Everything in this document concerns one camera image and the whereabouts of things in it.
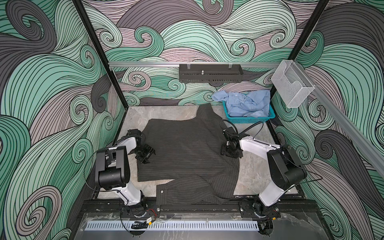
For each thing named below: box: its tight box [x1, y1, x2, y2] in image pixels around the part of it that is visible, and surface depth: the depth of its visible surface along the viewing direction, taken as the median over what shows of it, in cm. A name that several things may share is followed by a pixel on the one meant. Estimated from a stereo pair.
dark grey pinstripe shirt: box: [137, 103, 240, 205], surface depth 89 cm
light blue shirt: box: [211, 89, 271, 118], surface depth 116 cm
